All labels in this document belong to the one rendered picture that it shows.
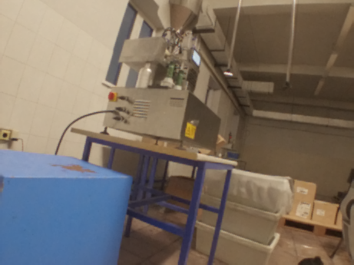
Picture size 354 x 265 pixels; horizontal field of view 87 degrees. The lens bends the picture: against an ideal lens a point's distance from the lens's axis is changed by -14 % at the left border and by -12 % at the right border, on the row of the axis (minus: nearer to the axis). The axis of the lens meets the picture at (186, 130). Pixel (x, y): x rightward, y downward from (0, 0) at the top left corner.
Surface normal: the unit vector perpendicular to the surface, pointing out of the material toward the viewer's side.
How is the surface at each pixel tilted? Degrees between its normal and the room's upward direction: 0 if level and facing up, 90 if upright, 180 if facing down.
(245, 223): 96
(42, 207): 90
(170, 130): 90
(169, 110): 90
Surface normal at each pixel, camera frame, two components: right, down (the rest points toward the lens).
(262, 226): -0.54, -0.09
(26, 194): 0.89, 0.14
